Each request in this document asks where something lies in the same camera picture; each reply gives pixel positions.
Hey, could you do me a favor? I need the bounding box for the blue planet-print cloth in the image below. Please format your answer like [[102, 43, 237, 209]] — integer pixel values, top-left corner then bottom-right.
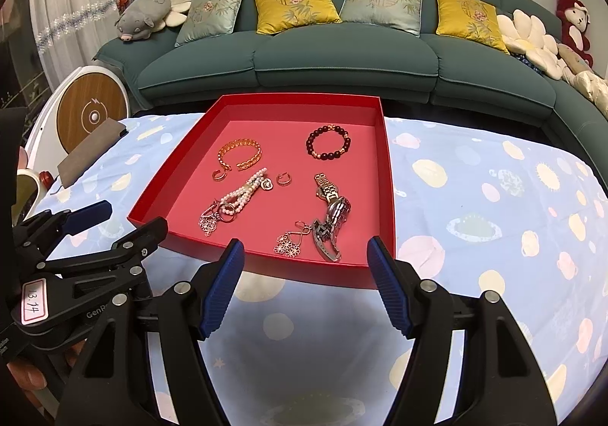
[[28, 112, 608, 426]]

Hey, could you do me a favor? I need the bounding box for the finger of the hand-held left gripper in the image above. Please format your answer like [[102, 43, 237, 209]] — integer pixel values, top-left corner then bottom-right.
[[34, 217, 170, 276], [12, 200, 114, 261]]

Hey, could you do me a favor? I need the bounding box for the dark blue patterned fabric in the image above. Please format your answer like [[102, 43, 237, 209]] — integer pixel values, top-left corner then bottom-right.
[[510, 51, 543, 73]]

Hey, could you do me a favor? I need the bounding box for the yellow embroidered cushion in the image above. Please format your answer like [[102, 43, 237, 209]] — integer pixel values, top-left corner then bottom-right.
[[433, 0, 510, 52], [252, 0, 343, 36]]

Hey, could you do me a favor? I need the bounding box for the red monkey plush toy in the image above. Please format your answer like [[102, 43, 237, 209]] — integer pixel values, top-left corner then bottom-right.
[[556, 0, 595, 68]]

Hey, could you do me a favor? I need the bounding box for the gold flower drop earring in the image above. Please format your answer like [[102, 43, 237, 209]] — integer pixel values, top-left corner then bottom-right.
[[274, 220, 312, 258], [198, 200, 222, 237]]

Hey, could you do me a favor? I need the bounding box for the silver metal watch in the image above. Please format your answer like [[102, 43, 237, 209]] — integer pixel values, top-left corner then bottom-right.
[[311, 197, 353, 263]]

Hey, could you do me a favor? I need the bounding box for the grey-brown felt pouch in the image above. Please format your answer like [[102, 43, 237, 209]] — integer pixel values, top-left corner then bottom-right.
[[57, 118, 130, 187]]

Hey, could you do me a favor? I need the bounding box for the gold metal watch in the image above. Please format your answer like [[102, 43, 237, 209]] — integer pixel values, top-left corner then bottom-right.
[[313, 173, 339, 204]]

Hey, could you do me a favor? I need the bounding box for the white cup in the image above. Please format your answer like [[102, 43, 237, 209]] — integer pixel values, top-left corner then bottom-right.
[[16, 169, 49, 223]]

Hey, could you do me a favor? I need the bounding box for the teal green sofa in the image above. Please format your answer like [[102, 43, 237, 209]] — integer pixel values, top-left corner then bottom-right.
[[92, 0, 608, 161]]

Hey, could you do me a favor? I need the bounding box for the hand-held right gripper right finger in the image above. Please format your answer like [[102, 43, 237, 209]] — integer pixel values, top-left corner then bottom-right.
[[367, 236, 556, 426]]

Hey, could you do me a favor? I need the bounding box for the pearl bracelet with gold charm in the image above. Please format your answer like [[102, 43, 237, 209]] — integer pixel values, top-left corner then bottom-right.
[[205, 168, 275, 218]]

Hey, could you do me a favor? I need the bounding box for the white round wood-faced appliance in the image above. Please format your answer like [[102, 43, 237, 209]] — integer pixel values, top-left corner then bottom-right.
[[24, 65, 132, 170]]

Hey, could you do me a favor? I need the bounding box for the person's left hand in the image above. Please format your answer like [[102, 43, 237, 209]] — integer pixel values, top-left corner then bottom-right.
[[7, 343, 89, 405]]

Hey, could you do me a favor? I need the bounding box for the white flower-shaped cushion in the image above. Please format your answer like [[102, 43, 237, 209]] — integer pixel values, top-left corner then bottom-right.
[[496, 9, 567, 80]]

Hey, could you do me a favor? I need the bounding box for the gold leaf cuff bracelet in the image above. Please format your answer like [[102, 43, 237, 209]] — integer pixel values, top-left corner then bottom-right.
[[217, 139, 263, 171]]

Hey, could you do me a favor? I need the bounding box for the dark bead bracelet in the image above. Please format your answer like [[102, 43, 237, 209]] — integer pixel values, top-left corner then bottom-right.
[[305, 124, 352, 161]]

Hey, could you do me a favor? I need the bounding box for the beige plush toy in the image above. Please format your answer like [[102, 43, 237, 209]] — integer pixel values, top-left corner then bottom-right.
[[557, 43, 594, 76]]

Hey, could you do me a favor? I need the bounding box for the grey-blue embroidered cushion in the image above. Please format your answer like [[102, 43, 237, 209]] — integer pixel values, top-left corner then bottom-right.
[[339, 0, 427, 38], [175, 0, 249, 48]]

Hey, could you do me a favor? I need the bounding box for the cream satin cushion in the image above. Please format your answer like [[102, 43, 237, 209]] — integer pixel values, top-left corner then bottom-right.
[[563, 70, 608, 118]]

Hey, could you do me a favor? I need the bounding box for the red cardboard box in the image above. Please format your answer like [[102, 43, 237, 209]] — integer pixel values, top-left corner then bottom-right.
[[127, 94, 396, 290]]

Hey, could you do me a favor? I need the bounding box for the grey pig plush toy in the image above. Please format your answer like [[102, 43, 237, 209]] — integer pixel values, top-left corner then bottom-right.
[[114, 0, 173, 45]]

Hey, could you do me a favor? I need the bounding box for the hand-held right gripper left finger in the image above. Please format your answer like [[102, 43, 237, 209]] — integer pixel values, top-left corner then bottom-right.
[[57, 238, 245, 426]]

